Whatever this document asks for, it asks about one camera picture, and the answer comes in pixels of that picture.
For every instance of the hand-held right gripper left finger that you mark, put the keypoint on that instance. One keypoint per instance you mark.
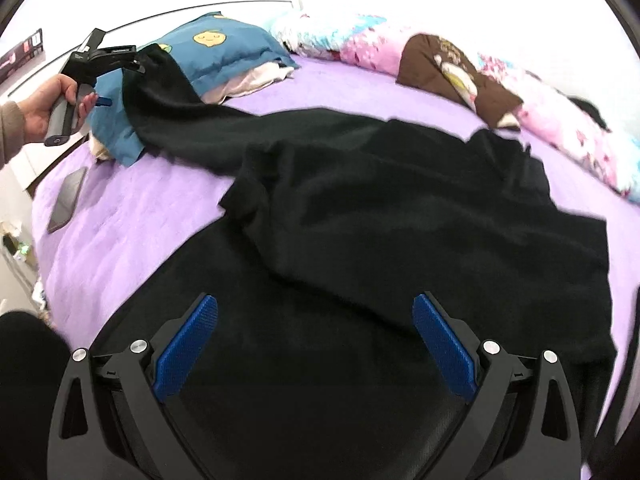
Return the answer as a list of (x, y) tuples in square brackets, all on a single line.
[(187, 347)]

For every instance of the large black fleece garment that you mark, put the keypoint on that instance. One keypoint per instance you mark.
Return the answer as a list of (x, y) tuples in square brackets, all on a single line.
[(375, 210)]

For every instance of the person's left forearm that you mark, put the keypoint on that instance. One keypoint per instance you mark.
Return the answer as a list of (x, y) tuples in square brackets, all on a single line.
[(9, 130)]

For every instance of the person's left hand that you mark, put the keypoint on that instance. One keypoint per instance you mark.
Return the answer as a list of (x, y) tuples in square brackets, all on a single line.
[(42, 105)]

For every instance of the person's black trouser leg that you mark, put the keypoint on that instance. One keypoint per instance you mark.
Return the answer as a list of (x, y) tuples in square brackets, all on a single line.
[(25, 390)]

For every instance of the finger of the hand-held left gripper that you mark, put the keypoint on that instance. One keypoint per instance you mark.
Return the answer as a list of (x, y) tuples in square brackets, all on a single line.
[(122, 52)]

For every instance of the dark smartphone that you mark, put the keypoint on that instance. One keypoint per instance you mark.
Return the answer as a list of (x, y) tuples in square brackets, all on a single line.
[(65, 202)]

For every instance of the blue printed pillow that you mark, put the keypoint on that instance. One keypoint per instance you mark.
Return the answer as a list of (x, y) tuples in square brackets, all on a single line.
[(225, 55)]

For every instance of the brown printed pillow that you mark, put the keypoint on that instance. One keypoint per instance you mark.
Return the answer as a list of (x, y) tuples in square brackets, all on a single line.
[(425, 65)]

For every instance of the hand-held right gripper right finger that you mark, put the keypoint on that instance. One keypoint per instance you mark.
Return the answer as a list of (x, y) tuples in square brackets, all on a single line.
[(442, 347)]

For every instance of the small black cloth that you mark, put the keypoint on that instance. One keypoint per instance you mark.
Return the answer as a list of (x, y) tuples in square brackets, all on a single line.
[(587, 110)]

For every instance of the pink floral quilt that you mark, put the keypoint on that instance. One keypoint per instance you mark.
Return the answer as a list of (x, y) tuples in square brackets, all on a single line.
[(370, 45)]

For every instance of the purple bed sheet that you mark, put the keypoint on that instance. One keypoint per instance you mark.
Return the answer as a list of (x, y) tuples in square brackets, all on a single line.
[(150, 220)]

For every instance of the dark printed box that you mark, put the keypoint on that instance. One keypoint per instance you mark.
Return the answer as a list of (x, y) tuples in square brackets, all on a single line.
[(22, 52)]

